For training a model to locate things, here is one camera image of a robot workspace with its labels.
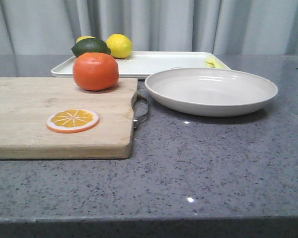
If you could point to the yellow lemon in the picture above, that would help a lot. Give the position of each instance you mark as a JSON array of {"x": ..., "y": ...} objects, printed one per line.
[
  {"x": 120, "y": 45},
  {"x": 84, "y": 37}
]

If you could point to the white rectangular tray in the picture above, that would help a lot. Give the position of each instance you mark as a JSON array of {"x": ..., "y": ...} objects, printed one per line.
[{"x": 141, "y": 64}]

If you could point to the orange slice toy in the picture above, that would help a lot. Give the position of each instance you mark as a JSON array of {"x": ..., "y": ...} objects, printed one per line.
[{"x": 72, "y": 120}]

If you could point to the yellow utensil handle outer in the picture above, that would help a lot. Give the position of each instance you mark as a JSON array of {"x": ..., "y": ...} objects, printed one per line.
[{"x": 210, "y": 62}]

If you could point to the green lime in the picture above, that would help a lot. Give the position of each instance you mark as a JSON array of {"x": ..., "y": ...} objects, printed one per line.
[{"x": 90, "y": 45}]

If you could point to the yellow lemon right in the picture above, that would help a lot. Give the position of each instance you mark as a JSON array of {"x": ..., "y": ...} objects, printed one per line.
[{"x": 120, "y": 45}]

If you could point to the wooden cutting board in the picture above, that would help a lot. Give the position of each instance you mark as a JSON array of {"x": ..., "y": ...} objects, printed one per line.
[{"x": 27, "y": 102}]

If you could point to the metal cutting board handle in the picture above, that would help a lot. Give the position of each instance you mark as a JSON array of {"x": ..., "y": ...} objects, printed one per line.
[{"x": 140, "y": 107}]

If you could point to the white round plate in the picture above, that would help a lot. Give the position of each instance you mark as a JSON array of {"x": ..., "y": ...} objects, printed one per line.
[{"x": 211, "y": 92}]

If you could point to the orange fruit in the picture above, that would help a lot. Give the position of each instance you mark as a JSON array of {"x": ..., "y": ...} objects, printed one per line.
[{"x": 95, "y": 71}]

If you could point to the grey curtain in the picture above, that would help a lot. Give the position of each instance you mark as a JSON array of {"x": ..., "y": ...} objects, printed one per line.
[{"x": 221, "y": 27}]

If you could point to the yellow lemon left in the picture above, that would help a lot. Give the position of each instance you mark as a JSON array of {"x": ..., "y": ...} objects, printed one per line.
[{"x": 84, "y": 37}]

